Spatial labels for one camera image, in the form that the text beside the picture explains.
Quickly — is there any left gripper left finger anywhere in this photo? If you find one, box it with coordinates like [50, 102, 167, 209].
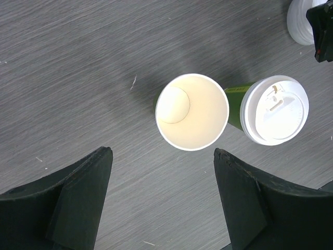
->
[1, 147, 113, 249]

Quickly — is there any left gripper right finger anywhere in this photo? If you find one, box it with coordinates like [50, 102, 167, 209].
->
[214, 148, 332, 249]

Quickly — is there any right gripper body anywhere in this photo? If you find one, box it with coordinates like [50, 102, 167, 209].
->
[306, 1, 332, 63]

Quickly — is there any green paper cup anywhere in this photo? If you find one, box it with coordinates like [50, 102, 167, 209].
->
[225, 82, 256, 137]
[154, 73, 229, 152]

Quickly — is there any stack of white lids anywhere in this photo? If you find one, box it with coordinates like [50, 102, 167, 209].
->
[287, 0, 317, 46]

